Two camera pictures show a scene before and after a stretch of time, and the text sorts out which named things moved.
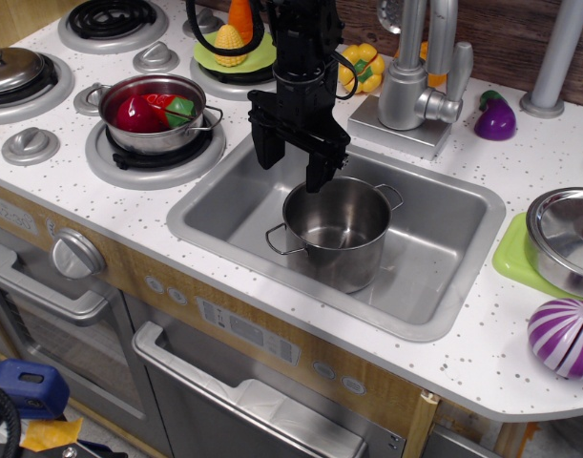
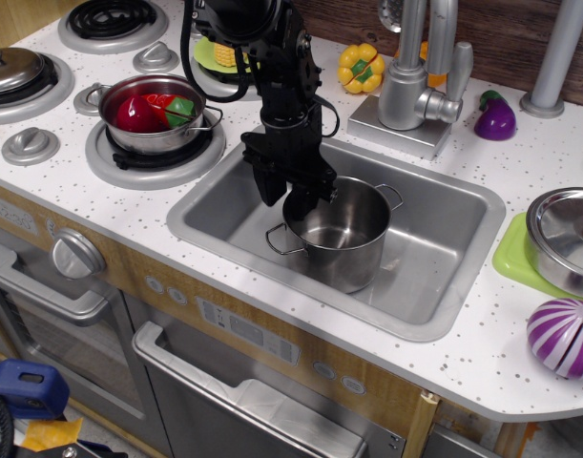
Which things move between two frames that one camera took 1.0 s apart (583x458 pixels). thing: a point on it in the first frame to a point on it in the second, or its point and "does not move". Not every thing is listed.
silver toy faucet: [420, 96] does not move
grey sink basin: [439, 235] does not move
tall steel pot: [335, 239] does not move
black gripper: [302, 110] to [290, 150]
